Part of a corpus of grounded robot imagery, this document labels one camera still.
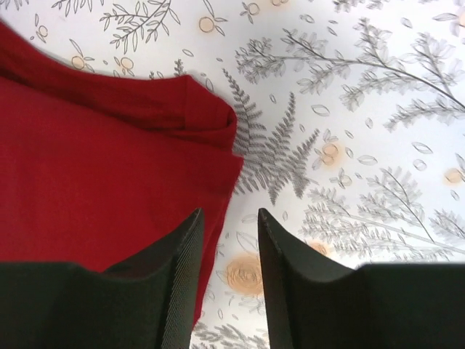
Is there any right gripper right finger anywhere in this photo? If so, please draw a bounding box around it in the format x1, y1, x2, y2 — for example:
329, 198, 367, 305
258, 209, 464, 348

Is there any floral table mat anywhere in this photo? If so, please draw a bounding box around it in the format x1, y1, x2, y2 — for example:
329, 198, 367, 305
1, 1, 464, 348

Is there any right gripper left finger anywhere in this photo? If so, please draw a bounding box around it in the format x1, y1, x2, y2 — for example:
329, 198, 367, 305
1, 209, 204, 348

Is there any red t-shirt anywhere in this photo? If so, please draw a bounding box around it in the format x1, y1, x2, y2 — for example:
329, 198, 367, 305
1, 25, 243, 318

